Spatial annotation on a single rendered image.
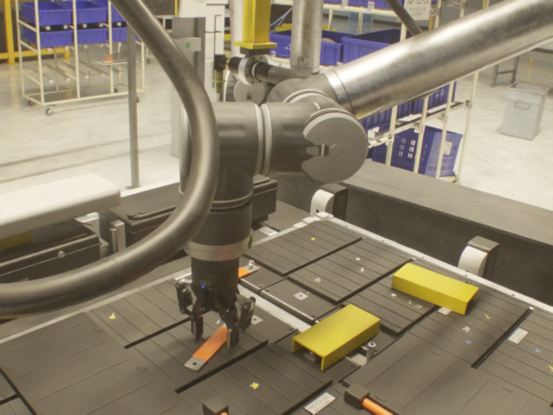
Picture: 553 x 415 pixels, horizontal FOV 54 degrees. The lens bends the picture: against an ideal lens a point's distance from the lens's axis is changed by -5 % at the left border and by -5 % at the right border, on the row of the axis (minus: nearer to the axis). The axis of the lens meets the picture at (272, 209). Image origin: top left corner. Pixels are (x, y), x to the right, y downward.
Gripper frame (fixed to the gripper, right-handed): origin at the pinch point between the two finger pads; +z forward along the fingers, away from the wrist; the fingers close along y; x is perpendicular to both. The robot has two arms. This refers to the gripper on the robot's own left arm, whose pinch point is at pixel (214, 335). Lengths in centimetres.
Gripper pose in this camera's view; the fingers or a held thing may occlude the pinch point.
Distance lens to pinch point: 96.2
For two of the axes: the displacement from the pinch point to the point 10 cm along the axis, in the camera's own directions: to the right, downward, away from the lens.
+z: -0.5, 9.2, 3.9
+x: 4.2, -3.3, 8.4
